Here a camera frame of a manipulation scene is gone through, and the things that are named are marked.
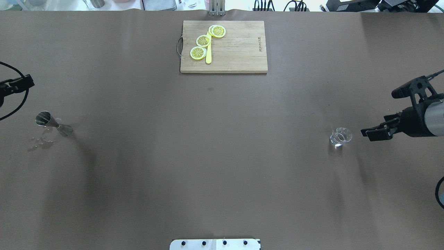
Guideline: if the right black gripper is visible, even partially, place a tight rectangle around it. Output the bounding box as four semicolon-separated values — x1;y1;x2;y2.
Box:
360;107;431;141

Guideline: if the clear glass measuring cup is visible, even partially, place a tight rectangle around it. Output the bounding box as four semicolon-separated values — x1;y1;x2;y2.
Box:
330;127;353;148

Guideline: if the steel double jigger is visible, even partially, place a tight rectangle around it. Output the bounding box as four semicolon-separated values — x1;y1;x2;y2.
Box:
35;111;73;137

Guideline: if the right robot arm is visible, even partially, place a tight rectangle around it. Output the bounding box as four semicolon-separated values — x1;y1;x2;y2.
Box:
360;101;444;141

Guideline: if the bamboo cutting board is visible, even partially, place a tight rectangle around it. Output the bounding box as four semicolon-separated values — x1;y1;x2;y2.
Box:
180;20;268;73

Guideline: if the lemon slice at knife end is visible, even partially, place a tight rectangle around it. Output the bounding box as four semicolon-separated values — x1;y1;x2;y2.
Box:
208;24;227;38

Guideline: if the middle lemon slice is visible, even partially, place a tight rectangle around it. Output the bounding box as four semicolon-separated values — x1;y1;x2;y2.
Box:
196;35;212;48

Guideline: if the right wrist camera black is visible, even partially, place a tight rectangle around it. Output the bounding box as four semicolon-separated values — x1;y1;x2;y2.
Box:
391;74;444;107

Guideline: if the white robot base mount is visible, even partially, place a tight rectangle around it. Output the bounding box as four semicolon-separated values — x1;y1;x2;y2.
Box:
169;238;262;250

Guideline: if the lemon slice near handle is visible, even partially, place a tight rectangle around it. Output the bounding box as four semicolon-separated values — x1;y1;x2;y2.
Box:
190;46;207;60

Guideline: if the aluminium frame post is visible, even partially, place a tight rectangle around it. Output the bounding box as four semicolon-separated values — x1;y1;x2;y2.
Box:
208;0;226;16

